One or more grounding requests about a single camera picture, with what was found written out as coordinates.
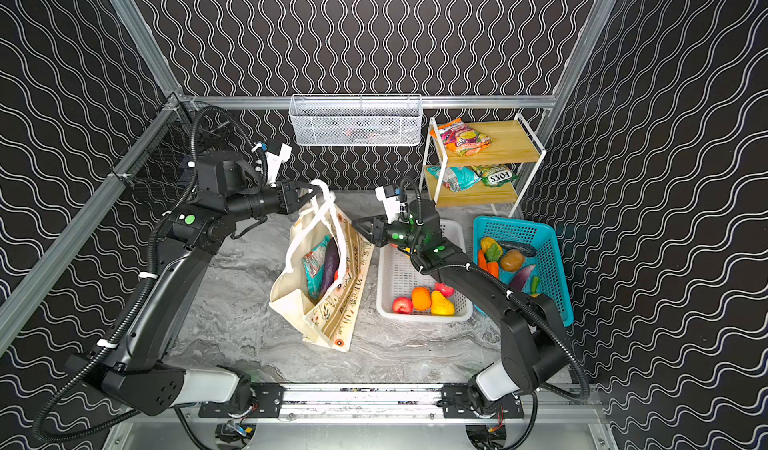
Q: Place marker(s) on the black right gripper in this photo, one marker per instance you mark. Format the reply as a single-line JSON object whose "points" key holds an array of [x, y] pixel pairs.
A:
{"points": [[381, 232]]}

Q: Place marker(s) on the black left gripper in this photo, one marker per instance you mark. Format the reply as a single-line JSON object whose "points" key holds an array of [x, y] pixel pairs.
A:
{"points": [[293, 195]]}

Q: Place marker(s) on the teal pink snack bag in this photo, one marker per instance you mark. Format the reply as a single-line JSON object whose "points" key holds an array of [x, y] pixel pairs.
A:
{"points": [[313, 264]]}

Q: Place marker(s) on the purple eggplant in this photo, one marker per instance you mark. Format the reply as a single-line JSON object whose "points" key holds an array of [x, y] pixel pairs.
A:
{"points": [[521, 278], [330, 266]]}

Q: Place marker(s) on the cream canvas grocery bag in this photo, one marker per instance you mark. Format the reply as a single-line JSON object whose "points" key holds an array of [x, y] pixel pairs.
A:
{"points": [[329, 321]]}

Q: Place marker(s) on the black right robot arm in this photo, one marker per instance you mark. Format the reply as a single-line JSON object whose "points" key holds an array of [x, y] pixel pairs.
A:
{"points": [[535, 351]]}

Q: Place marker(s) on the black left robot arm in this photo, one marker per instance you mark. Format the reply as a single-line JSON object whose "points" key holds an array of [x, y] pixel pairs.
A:
{"points": [[127, 366]]}

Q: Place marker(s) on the teal snack bag lower shelf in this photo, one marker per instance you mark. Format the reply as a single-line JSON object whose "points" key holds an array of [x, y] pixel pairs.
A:
{"points": [[454, 179]]}

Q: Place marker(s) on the green white snack bag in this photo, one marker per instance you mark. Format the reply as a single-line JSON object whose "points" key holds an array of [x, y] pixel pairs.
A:
{"points": [[494, 176]]}

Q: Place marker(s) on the orange snack bag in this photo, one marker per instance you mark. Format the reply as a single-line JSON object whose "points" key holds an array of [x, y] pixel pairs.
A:
{"points": [[460, 139]]}

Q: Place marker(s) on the yellow bell pepper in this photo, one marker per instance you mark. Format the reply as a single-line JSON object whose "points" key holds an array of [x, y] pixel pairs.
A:
{"points": [[492, 250]]}

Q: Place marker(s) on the red apple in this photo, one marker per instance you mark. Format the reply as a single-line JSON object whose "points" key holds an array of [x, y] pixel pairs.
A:
{"points": [[402, 305], [445, 290]]}

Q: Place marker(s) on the orange carrot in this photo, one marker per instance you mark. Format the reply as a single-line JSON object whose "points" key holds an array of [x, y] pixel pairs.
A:
{"points": [[481, 260], [494, 269]]}

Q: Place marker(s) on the orange crinkled fruit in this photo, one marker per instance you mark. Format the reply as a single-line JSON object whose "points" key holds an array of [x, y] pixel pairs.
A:
{"points": [[421, 299]]}

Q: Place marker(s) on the white wooden two-tier shelf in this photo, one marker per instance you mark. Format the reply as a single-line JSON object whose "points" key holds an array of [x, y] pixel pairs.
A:
{"points": [[480, 164]]}

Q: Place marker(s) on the yellow pear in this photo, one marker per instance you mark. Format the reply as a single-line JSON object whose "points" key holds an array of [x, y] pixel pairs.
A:
{"points": [[441, 305]]}

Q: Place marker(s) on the brown potato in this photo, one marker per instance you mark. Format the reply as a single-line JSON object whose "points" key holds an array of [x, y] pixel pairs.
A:
{"points": [[512, 261]]}

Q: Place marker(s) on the dark green cucumber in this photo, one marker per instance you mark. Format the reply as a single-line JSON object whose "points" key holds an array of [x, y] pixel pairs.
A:
{"points": [[527, 250]]}

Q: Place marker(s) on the teal plastic basket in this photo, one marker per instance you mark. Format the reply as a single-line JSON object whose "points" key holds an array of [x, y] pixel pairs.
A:
{"points": [[549, 268]]}

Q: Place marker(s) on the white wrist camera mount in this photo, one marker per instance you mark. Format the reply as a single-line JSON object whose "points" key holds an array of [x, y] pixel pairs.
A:
{"points": [[389, 196]]}

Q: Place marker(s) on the white wire wall basket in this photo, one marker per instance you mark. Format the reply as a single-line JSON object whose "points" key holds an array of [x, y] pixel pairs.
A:
{"points": [[356, 120]]}

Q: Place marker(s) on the black wire wall basket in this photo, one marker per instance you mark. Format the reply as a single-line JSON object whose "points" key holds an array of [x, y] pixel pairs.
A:
{"points": [[166, 168]]}

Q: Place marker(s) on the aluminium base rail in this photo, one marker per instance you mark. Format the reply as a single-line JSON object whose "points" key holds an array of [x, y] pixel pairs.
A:
{"points": [[404, 403]]}

